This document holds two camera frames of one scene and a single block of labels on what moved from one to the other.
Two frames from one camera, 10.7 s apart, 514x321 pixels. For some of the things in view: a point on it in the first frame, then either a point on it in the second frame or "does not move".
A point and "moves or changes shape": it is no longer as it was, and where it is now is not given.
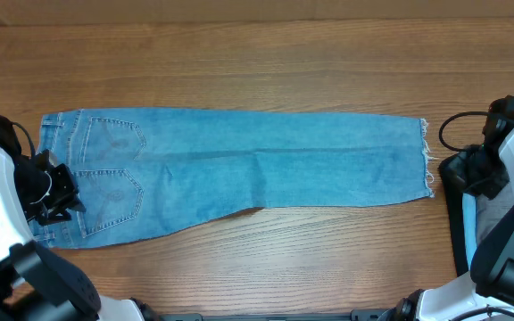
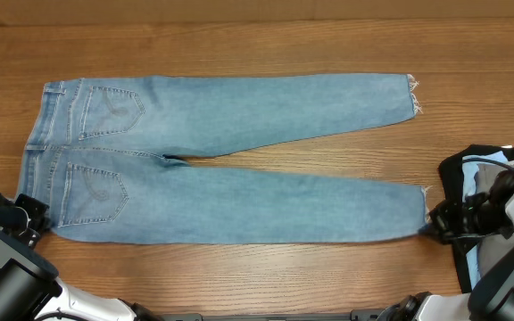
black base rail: (360, 315) does not move
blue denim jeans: (145, 171) moves or changes shape
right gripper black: (493, 187) → (441, 217)
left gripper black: (69, 197) → (41, 222)
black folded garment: (451, 173) does not move
